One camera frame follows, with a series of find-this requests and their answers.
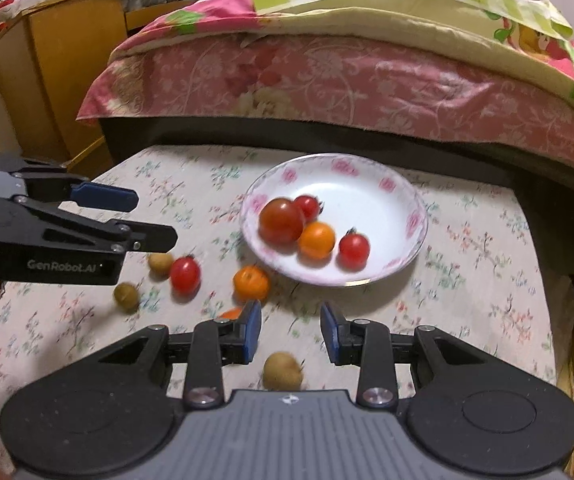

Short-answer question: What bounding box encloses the wooden cabinet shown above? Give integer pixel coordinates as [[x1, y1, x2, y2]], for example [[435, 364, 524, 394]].
[[0, 0, 198, 172]]

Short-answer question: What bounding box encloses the oval cherry tomato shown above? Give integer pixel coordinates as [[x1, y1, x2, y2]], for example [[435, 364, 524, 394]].
[[168, 256, 201, 296]]

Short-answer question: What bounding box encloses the pink floral bed sheet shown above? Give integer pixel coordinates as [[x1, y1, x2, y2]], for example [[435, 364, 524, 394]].
[[78, 35, 574, 167]]

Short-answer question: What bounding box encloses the longan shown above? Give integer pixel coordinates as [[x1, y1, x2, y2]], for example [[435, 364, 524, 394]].
[[113, 282, 140, 313]]

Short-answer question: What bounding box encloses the white floral plate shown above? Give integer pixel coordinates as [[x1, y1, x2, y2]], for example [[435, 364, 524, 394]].
[[240, 154, 429, 287]]

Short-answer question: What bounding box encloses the longan fruit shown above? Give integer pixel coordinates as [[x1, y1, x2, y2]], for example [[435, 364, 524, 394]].
[[148, 252, 175, 278], [262, 351, 303, 391]]

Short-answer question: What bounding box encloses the cherry tomato with stem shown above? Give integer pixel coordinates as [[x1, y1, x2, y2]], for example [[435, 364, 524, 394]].
[[293, 195, 323, 222]]

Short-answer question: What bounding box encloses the small smooth orange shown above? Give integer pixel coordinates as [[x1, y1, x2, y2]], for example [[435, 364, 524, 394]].
[[298, 221, 336, 260]]

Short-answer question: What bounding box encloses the large mandarin orange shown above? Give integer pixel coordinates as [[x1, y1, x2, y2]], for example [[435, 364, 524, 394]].
[[218, 308, 242, 320]]

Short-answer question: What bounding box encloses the small mandarin orange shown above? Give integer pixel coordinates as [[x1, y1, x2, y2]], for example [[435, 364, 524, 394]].
[[232, 266, 270, 302]]

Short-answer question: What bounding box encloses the floral tablecloth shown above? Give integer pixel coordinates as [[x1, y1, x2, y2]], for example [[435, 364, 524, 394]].
[[0, 144, 574, 476]]

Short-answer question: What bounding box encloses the yellow green quilt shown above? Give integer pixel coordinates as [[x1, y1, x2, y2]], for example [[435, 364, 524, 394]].
[[111, 0, 574, 106]]

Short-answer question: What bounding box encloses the large red tomato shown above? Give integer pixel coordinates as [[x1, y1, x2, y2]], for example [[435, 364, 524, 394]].
[[259, 197, 305, 245]]

